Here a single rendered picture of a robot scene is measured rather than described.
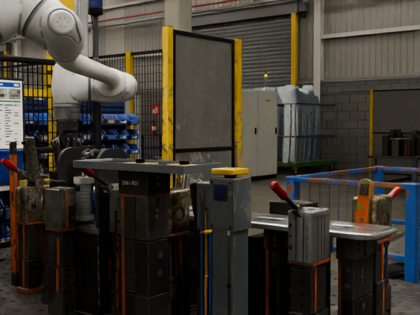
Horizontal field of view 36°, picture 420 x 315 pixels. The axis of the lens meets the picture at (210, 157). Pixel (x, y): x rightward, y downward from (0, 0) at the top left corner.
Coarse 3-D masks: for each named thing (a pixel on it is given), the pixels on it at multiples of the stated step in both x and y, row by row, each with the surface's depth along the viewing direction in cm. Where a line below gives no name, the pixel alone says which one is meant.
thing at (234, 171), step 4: (216, 168) 139; (220, 168) 139; (224, 168) 139; (228, 168) 139; (232, 168) 139; (236, 168) 139; (240, 168) 139; (244, 168) 139; (212, 172) 138; (216, 172) 138; (220, 172) 137; (224, 172) 136; (228, 172) 136; (232, 172) 135; (236, 172) 136; (240, 172) 137; (244, 172) 138; (248, 172) 140; (224, 176) 139; (228, 176) 138; (232, 176) 138
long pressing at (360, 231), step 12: (192, 216) 178; (252, 216) 177; (264, 216) 177; (276, 216) 177; (264, 228) 163; (276, 228) 161; (336, 228) 157; (348, 228) 157; (360, 228) 156; (372, 228) 156; (384, 228) 156
